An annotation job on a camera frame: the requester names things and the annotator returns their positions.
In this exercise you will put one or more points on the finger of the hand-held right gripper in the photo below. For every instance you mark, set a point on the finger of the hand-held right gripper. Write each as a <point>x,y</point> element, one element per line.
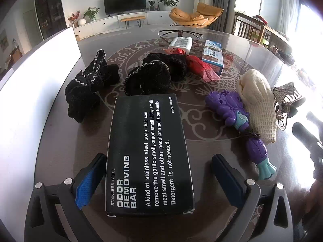
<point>315,121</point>
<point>302,136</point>

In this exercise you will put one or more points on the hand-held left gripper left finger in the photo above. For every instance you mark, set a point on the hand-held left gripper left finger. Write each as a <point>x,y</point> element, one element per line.
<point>85,184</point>

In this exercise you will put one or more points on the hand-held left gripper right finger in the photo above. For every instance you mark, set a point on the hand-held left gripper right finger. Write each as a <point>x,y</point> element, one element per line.
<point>227,179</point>

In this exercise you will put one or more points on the cream knitted sock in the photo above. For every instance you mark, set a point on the cream knitted sock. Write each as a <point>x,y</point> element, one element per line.
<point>257,98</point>

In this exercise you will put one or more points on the black cardboard soap box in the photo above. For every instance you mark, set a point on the black cardboard soap box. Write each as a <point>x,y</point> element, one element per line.
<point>149,156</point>

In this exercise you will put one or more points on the white board panel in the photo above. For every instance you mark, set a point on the white board panel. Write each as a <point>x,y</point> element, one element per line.
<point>30,93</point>

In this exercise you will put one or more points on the black knitted bootie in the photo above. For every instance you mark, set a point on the black knitted bootie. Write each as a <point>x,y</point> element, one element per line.
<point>80,93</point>
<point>151,78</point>

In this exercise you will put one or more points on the dark patterned desktop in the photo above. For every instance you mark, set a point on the dark patterned desktop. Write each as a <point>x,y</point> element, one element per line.
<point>83,141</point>

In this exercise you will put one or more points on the small purple plastic toy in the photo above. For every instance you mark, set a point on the small purple plastic toy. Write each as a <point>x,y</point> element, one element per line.
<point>257,151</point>

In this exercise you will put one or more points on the large purple plastic toy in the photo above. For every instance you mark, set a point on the large purple plastic toy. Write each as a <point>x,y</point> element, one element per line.
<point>224,105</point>

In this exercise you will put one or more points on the red plastic packet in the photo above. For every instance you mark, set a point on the red plastic packet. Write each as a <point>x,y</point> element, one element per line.
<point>201,68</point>

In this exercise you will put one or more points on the dark wooden chair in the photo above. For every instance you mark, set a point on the dark wooden chair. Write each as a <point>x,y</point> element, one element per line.
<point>248,27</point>

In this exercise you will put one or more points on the blue white toothpaste box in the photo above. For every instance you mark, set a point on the blue white toothpaste box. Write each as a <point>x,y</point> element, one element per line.
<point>213,60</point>

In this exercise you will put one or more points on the white squeeze tube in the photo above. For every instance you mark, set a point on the white squeeze tube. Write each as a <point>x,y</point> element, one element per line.
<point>180,44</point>

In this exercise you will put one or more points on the orange lounge chair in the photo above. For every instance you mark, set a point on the orange lounge chair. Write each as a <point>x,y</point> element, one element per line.
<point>196,16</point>

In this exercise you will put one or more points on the white television cabinet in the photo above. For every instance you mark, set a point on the white television cabinet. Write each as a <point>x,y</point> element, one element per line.
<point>106,25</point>

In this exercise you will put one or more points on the white round vase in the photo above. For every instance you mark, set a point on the white round vase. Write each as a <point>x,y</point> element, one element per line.
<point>81,22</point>

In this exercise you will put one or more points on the red flower bouquet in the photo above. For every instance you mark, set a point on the red flower bouquet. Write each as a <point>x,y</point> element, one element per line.
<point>74,17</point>

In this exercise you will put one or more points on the bushy green potted plant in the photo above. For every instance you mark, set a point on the bushy green potted plant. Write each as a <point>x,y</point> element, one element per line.
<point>91,13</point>

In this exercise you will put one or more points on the wooden bench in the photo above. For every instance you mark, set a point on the wooden bench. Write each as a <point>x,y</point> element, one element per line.
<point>132,18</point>

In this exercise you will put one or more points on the tall dark display cabinet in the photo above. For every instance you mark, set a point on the tall dark display cabinet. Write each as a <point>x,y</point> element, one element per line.
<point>50,7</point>

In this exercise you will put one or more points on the flat screen television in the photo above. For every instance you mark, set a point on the flat screen television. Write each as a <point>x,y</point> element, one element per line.
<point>125,2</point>

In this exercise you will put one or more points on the wide green potted plant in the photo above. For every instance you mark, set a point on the wide green potted plant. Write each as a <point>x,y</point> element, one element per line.
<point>167,1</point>

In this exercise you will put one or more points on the small green potted plant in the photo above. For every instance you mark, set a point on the small green potted plant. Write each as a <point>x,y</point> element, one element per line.
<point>151,5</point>

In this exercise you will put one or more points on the black frame eyeglasses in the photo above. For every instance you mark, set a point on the black frame eyeglasses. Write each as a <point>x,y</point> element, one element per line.
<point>180,33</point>

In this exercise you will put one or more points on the framed wall picture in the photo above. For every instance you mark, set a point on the framed wall picture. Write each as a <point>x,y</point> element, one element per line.
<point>3,39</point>

